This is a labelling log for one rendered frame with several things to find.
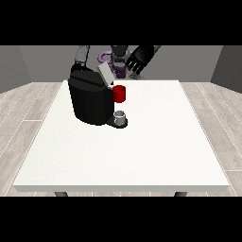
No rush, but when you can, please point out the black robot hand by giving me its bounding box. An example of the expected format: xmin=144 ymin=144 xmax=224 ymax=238
xmin=125 ymin=45 xmax=156 ymax=74
xmin=70 ymin=61 xmax=88 ymax=74

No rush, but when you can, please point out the pale grey machine lid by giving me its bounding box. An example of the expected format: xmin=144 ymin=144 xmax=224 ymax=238
xmin=96 ymin=62 xmax=115 ymax=87

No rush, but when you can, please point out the black coffee machine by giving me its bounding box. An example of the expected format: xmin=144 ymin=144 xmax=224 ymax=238
xmin=67 ymin=69 xmax=129 ymax=130

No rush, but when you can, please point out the red pod holder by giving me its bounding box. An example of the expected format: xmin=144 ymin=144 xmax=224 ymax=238
xmin=112 ymin=84 xmax=128 ymax=104

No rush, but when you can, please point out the small grey cup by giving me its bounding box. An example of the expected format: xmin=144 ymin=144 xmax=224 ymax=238
xmin=113 ymin=110 xmax=128 ymax=125

